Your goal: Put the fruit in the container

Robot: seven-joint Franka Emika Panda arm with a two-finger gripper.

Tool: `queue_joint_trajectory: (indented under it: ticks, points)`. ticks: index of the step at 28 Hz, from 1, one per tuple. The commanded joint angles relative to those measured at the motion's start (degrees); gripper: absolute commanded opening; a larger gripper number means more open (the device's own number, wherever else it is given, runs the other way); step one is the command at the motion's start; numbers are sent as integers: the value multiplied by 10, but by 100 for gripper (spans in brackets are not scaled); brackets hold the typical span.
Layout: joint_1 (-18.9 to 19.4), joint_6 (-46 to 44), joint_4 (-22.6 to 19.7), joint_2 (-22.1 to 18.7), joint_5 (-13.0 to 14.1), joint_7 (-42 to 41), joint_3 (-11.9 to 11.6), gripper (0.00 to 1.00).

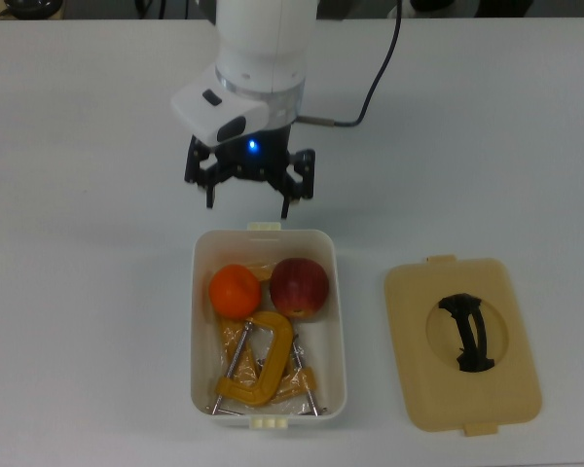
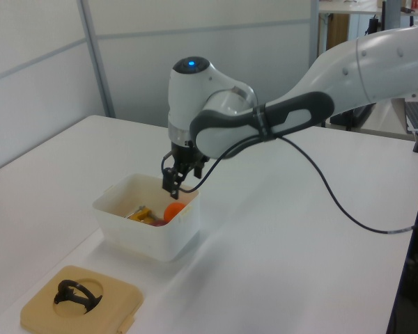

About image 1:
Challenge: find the bagged yellow C-clamp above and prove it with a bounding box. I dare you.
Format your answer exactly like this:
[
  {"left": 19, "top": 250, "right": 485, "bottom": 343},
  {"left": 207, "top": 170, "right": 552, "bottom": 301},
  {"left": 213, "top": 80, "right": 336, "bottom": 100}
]
[{"left": 271, "top": 334, "right": 330, "bottom": 417}]

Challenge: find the white plastic container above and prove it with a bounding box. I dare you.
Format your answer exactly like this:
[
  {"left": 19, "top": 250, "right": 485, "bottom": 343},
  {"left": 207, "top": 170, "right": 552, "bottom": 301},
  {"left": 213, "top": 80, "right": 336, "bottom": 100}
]
[{"left": 189, "top": 222, "right": 348, "bottom": 432}]

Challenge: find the orange fruit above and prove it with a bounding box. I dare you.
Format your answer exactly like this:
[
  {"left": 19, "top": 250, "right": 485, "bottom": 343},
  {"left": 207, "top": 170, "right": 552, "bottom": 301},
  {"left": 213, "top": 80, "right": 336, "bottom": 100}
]
[{"left": 208, "top": 264, "right": 263, "bottom": 320}]

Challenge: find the beige lid with black handle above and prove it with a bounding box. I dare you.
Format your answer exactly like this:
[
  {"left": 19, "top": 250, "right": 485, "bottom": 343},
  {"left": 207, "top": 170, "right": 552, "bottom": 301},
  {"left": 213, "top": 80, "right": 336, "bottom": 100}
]
[{"left": 383, "top": 254, "right": 544, "bottom": 438}]

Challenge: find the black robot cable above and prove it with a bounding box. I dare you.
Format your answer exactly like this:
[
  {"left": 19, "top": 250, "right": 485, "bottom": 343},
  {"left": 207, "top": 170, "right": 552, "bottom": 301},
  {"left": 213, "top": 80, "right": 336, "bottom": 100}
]
[{"left": 296, "top": 0, "right": 404, "bottom": 129}]

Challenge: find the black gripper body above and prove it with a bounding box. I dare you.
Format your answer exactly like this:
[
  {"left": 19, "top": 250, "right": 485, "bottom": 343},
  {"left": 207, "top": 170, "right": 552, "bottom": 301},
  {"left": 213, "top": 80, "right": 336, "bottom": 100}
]
[{"left": 212, "top": 121, "right": 297, "bottom": 184}]

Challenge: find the red apple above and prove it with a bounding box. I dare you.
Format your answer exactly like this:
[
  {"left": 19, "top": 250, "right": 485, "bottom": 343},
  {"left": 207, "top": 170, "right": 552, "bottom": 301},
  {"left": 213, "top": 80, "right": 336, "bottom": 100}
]
[{"left": 269, "top": 257, "right": 331, "bottom": 323}]

